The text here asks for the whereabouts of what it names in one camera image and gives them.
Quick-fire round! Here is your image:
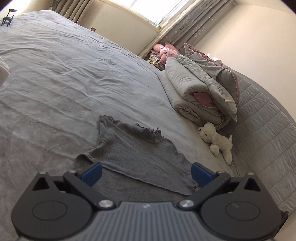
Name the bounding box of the white plush dog toy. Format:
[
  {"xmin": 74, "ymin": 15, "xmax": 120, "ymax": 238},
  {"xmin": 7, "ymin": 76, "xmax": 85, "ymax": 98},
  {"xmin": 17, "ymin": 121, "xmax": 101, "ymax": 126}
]
[{"xmin": 198, "ymin": 122, "xmax": 233, "ymax": 165}]

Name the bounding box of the grey pillow with pink trim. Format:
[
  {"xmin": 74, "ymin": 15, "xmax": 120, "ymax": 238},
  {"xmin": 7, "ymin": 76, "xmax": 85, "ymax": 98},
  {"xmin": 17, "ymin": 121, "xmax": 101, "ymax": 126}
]
[{"xmin": 183, "ymin": 42, "xmax": 240, "ymax": 102}]

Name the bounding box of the bed with grey sheet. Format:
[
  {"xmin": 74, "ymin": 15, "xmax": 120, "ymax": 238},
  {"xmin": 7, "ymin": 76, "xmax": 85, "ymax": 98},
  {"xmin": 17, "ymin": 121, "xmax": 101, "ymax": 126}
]
[{"xmin": 0, "ymin": 10, "xmax": 241, "ymax": 241}]

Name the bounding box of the folded grey quilt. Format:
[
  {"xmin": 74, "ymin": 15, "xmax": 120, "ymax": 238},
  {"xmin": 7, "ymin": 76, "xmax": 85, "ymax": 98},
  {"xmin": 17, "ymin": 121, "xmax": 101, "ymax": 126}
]
[{"xmin": 159, "ymin": 57, "xmax": 238, "ymax": 131}]

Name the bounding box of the white folded garment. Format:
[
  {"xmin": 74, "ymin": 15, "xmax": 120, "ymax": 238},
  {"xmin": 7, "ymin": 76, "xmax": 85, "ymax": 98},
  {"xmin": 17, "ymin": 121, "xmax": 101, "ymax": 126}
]
[{"xmin": 0, "ymin": 57, "xmax": 11, "ymax": 90}]

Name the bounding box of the grey knit top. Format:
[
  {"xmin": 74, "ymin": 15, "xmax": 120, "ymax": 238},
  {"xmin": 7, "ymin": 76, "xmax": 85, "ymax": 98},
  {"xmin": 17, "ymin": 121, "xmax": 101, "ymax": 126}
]
[{"xmin": 74, "ymin": 115, "xmax": 199, "ymax": 195}]

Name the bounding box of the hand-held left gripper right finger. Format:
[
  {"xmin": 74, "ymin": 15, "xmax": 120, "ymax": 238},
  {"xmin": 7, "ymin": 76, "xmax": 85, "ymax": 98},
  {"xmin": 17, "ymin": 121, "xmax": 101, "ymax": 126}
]
[{"xmin": 177, "ymin": 162, "xmax": 270, "ymax": 209}]

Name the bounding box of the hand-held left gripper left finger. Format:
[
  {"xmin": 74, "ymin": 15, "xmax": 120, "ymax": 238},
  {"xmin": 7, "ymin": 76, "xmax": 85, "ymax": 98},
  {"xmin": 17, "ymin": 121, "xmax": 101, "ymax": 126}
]
[{"xmin": 25, "ymin": 162, "xmax": 116, "ymax": 209}]

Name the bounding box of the grey star-print curtain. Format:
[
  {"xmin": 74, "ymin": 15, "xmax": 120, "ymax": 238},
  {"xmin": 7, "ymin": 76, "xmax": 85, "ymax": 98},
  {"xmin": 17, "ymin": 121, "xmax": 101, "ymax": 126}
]
[
  {"xmin": 139, "ymin": 0, "xmax": 234, "ymax": 58},
  {"xmin": 50, "ymin": 0, "xmax": 100, "ymax": 24}
]

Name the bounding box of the small black phone stand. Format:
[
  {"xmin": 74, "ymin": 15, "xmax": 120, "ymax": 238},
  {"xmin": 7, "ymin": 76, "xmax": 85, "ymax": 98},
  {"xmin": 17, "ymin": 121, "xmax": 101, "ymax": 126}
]
[{"xmin": 1, "ymin": 9, "xmax": 17, "ymax": 26}]

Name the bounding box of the grey quilted headboard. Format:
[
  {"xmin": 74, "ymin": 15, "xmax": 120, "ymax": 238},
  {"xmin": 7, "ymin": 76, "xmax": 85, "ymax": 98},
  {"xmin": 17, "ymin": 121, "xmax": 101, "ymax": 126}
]
[{"xmin": 228, "ymin": 71, "xmax": 296, "ymax": 215}]

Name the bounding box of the pink clothes pile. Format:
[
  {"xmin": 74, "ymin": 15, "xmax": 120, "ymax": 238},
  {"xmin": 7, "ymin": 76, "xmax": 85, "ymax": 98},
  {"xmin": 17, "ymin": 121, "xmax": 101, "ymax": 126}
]
[{"xmin": 147, "ymin": 43, "xmax": 178, "ymax": 70}]

